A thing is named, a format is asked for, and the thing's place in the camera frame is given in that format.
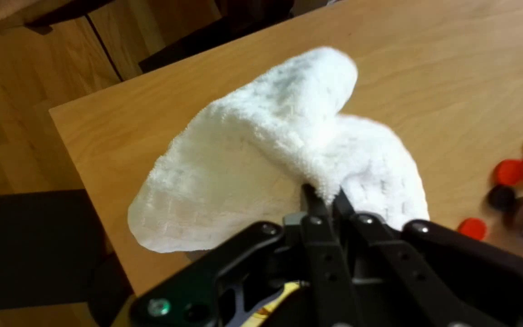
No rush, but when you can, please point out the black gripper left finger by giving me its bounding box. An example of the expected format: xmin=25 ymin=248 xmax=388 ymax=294
xmin=301 ymin=185 xmax=363 ymax=327

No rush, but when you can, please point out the black game disc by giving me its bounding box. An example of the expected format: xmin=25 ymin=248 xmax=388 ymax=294
xmin=486 ymin=185 xmax=515 ymax=210

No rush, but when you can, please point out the white fluffy cloth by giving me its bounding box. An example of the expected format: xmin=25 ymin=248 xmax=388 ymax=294
xmin=127 ymin=47 xmax=428 ymax=252

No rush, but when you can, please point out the red game disc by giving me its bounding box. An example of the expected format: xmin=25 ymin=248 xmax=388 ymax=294
xmin=457 ymin=217 xmax=488 ymax=239
xmin=494 ymin=159 xmax=523 ymax=187

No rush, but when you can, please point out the red game disc left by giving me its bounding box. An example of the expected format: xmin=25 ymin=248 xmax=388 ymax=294
xmin=494 ymin=159 xmax=523 ymax=187

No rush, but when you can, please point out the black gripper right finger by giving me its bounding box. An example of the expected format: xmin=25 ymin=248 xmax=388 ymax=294
xmin=332 ymin=192 xmax=492 ymax=327

